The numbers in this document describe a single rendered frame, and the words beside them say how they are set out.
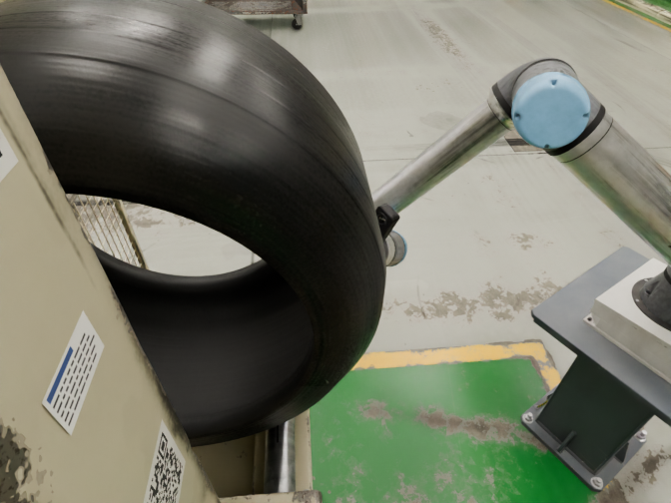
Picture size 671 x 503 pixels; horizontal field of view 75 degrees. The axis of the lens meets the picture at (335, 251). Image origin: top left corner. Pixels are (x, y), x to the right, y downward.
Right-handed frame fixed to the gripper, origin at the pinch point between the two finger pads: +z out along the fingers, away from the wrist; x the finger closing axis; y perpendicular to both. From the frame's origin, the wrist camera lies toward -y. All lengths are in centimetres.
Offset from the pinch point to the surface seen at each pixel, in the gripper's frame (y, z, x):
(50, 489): -4, 60, -17
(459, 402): 41, -99, -48
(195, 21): -18.5, 39.8, 11.9
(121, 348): -4, 54, -12
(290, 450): 20.7, 17.4, -21.4
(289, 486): 21.6, 20.8, -25.0
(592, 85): -148, -395, 47
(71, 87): -12, 52, 5
